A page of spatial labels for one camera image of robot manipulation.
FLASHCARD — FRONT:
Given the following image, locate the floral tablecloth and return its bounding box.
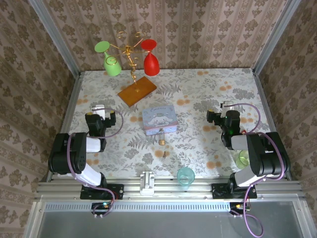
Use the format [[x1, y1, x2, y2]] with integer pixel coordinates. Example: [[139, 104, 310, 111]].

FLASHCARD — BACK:
[[57, 67, 284, 178]]

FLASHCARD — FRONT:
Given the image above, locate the small brass padlock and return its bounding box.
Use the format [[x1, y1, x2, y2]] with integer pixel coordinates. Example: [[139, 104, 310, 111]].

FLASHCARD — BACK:
[[158, 128, 167, 147]]

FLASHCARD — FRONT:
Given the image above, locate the green plastic cup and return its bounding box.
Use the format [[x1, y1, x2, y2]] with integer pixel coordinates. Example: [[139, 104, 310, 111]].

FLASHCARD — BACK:
[[235, 149, 250, 170]]

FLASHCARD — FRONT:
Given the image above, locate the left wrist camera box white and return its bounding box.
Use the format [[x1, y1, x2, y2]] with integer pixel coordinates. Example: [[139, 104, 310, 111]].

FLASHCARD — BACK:
[[91, 104, 106, 117]]

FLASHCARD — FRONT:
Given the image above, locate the teal plastic cup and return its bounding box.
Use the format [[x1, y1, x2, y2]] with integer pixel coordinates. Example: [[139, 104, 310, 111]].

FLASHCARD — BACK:
[[176, 167, 196, 191]]

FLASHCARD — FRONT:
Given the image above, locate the aluminium frame post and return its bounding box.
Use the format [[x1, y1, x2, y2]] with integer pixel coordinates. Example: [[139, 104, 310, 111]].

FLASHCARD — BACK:
[[28, 0, 81, 76], [252, 0, 302, 75]]

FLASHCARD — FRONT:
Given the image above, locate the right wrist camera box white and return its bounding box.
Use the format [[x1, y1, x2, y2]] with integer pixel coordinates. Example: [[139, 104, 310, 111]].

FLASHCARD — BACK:
[[220, 100, 238, 112]]

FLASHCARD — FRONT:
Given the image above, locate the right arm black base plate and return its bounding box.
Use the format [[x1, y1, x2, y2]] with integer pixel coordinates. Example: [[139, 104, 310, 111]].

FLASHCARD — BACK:
[[211, 183, 258, 199]]

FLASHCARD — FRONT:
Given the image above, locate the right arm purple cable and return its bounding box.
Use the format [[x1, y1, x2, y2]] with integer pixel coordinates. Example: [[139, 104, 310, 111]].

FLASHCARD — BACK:
[[230, 103, 284, 238]]

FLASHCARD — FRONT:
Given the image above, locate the white plastic mount bracket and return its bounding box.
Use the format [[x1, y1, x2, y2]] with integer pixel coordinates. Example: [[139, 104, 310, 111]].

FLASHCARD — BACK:
[[139, 171, 156, 195]]

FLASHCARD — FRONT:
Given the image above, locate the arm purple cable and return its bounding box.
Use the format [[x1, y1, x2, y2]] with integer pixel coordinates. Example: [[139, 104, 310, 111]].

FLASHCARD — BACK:
[[65, 107, 125, 219], [230, 103, 284, 238]]

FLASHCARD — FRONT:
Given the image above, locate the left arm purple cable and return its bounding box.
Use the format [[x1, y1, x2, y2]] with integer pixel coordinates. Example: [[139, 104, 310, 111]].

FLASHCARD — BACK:
[[65, 107, 125, 219]]

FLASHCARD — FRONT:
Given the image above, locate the aluminium frame side rail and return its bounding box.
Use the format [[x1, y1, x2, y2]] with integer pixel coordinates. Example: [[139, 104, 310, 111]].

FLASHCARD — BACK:
[[46, 71, 84, 182], [252, 69, 291, 181]]

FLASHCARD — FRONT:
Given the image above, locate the grey metal panel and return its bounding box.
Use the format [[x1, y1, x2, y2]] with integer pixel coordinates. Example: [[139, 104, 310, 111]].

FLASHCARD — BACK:
[[24, 195, 313, 238]]

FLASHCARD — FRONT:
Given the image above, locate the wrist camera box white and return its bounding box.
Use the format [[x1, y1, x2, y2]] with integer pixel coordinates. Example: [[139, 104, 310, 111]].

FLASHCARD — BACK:
[[220, 100, 238, 112], [91, 104, 106, 117]]

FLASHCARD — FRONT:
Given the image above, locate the aluminium frame cross rail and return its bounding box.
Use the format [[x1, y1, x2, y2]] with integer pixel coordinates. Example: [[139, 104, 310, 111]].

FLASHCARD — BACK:
[[36, 176, 305, 200]]

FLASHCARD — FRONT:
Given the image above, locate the gold wire rack wooden base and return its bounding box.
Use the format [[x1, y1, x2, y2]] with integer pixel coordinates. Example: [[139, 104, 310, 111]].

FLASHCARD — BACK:
[[108, 31, 158, 108]]

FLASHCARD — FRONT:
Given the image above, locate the black controller board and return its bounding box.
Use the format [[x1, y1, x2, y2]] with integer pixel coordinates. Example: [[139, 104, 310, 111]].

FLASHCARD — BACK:
[[91, 201, 112, 215], [229, 201, 250, 215]]

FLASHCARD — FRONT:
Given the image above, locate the red wine glass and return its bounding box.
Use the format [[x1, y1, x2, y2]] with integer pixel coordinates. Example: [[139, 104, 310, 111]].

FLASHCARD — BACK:
[[140, 39, 160, 76]]

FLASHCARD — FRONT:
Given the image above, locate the green wine glass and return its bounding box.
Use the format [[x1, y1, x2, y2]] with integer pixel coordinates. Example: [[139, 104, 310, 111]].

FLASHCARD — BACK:
[[95, 40, 122, 77]]

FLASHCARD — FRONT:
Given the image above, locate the grey slotted cable duct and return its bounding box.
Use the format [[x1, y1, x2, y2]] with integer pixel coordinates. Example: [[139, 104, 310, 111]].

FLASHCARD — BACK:
[[44, 201, 231, 212]]

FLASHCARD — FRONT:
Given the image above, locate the blue cartoon tin box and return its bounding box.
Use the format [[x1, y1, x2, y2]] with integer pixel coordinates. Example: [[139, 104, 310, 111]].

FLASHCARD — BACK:
[[142, 104, 178, 137]]

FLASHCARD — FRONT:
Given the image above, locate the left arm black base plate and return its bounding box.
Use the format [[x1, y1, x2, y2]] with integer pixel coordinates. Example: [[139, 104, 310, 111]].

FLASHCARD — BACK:
[[80, 183, 124, 200]]

